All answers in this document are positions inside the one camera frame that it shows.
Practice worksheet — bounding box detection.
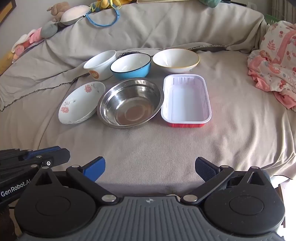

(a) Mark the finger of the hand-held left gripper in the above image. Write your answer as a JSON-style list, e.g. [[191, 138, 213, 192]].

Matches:
[[0, 146, 61, 166], [0, 148, 70, 178]]

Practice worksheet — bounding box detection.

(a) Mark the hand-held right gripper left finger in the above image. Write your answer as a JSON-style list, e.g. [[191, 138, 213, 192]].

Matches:
[[30, 156, 118, 205]]

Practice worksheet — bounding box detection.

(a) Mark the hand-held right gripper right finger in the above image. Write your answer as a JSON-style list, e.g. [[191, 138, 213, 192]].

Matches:
[[180, 156, 271, 205]]

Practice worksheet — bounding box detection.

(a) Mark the white floral plate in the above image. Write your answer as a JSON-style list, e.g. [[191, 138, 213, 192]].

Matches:
[[58, 81, 106, 125]]

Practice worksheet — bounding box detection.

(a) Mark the stainless steel bowl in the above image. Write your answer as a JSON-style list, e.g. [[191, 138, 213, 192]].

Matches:
[[97, 78, 164, 129]]

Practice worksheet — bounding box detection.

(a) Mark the blue enamel bowl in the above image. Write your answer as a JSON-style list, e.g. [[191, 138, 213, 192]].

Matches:
[[110, 53, 152, 80]]

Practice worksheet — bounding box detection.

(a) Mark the white bowl with orange print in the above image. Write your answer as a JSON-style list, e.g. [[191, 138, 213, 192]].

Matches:
[[83, 50, 117, 81]]

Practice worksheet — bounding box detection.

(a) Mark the white bowl with yellow rim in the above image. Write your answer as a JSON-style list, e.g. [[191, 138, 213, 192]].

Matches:
[[152, 48, 200, 74]]

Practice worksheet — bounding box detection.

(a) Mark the red and white plastic tray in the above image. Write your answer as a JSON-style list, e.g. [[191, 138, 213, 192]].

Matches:
[[161, 74, 212, 128]]

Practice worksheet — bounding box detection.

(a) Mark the yellow cushion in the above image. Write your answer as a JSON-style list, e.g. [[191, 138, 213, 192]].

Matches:
[[0, 51, 15, 75]]

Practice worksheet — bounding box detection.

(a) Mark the pink and white plush rabbit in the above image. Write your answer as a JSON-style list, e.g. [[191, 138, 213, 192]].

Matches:
[[11, 27, 45, 61]]

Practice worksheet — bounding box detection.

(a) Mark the grey plush toy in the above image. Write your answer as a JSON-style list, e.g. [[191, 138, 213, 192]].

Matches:
[[41, 21, 58, 38]]

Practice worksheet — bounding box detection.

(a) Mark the pink floral cloth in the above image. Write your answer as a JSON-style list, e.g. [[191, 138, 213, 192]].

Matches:
[[247, 20, 296, 109]]

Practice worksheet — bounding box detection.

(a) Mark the white oval plush cushion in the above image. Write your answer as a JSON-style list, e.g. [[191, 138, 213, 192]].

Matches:
[[60, 5, 90, 26]]

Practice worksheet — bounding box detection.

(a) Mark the brown teddy bear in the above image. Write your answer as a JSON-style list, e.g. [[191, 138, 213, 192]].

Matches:
[[47, 2, 70, 22]]

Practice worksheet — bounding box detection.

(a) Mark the yellow plush toy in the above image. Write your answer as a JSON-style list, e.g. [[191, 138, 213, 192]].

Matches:
[[90, 0, 130, 10]]

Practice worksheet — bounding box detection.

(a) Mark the green plush toy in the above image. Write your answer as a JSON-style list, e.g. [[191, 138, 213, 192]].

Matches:
[[198, 0, 223, 6]]

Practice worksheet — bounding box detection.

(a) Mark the blue strap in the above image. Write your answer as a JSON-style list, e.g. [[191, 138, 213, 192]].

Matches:
[[85, 4, 121, 27]]

